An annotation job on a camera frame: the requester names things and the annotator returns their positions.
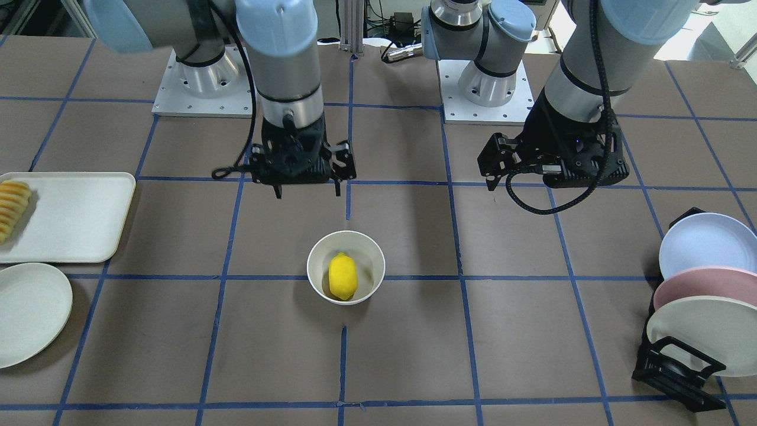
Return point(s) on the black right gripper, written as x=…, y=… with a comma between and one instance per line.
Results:
x=345, y=162

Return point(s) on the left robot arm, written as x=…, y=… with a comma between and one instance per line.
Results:
x=611, y=47

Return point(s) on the white rectangular tray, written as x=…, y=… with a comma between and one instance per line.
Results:
x=73, y=217

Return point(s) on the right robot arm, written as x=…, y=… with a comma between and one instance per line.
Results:
x=267, y=47

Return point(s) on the aluminium frame post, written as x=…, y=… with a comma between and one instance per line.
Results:
x=351, y=20

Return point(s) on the light blue plate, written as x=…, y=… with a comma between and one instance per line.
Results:
x=707, y=239

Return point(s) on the sliced orange toy food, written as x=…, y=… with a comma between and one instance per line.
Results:
x=15, y=198

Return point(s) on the black dish rack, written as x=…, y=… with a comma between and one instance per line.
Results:
x=679, y=371

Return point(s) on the cream round plate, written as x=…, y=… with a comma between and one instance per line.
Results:
x=36, y=303

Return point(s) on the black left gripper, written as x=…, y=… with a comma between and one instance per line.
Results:
x=537, y=137

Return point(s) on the white ceramic bowl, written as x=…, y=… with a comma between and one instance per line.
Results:
x=367, y=260

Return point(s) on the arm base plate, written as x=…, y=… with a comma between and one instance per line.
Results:
x=201, y=100
x=471, y=97

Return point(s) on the cream plate in rack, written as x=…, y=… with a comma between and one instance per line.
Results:
x=722, y=328

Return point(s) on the pink plate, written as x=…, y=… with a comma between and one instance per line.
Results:
x=712, y=280

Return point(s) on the yellow lemon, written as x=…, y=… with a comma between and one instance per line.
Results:
x=343, y=278

